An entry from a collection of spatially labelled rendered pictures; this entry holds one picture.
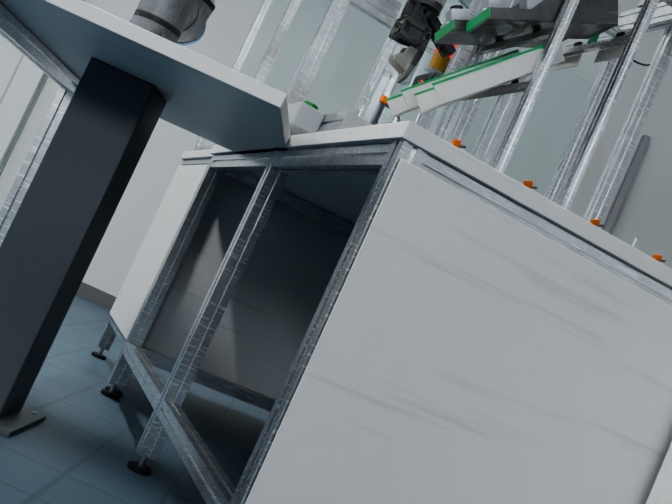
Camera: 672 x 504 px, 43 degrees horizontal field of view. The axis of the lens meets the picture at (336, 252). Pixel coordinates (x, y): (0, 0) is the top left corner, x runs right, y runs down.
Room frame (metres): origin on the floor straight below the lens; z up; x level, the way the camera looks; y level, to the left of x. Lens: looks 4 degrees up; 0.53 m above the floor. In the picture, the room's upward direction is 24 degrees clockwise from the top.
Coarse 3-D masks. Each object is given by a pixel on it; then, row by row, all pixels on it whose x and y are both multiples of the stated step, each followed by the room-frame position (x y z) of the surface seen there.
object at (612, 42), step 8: (536, 32) 1.74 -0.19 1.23; (544, 32) 1.71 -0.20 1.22; (504, 40) 1.86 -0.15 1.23; (512, 40) 1.82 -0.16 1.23; (520, 40) 1.79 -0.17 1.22; (528, 40) 1.77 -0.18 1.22; (536, 40) 1.75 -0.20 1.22; (608, 40) 1.81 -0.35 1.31; (616, 40) 1.78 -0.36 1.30; (624, 40) 1.75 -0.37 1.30; (480, 48) 1.96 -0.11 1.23; (488, 48) 1.92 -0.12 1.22; (496, 48) 1.89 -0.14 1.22; (504, 48) 1.87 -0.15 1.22; (568, 48) 1.95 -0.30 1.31; (576, 48) 1.91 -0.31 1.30; (584, 48) 1.88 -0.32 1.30; (592, 48) 1.86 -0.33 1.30; (600, 48) 1.84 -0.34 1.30
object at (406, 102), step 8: (504, 56) 1.83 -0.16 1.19; (480, 64) 1.82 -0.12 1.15; (456, 72) 1.81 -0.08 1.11; (432, 80) 1.81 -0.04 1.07; (408, 88) 1.80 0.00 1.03; (416, 88) 1.80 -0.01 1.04; (424, 88) 1.81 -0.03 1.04; (400, 96) 1.93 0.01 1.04; (408, 96) 1.80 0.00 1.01; (392, 104) 1.92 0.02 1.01; (400, 104) 1.93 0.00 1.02; (408, 104) 1.80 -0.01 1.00; (416, 104) 1.81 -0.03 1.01; (392, 112) 1.93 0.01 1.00; (400, 112) 1.86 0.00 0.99
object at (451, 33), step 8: (448, 24) 1.84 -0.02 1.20; (456, 24) 1.81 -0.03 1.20; (464, 24) 1.81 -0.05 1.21; (440, 32) 1.89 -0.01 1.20; (448, 32) 1.84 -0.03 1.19; (456, 32) 1.83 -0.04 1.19; (464, 32) 1.83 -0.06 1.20; (440, 40) 1.90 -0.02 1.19; (448, 40) 1.90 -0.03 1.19; (456, 40) 1.90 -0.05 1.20; (464, 40) 1.90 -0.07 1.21; (472, 40) 1.90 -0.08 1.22; (480, 40) 1.90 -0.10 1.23; (488, 40) 1.90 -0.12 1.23; (544, 40) 1.90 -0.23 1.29
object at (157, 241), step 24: (192, 168) 3.05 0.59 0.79; (168, 192) 3.29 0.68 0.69; (192, 192) 2.86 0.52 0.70; (168, 216) 3.08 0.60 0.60; (144, 240) 3.32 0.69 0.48; (168, 240) 2.88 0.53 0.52; (144, 264) 3.10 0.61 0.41; (144, 288) 2.91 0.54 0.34; (120, 312) 3.13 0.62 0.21; (120, 336) 2.99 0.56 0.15
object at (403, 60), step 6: (408, 48) 2.10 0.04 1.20; (414, 48) 2.11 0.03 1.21; (396, 54) 2.10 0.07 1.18; (402, 54) 2.10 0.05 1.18; (408, 54) 2.11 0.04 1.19; (414, 54) 2.10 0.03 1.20; (396, 60) 2.10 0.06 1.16; (402, 60) 2.10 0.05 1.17; (408, 60) 2.11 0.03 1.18; (402, 66) 2.11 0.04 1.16; (408, 66) 2.11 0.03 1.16; (414, 66) 2.11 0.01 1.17; (408, 72) 2.11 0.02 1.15; (402, 78) 2.12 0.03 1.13
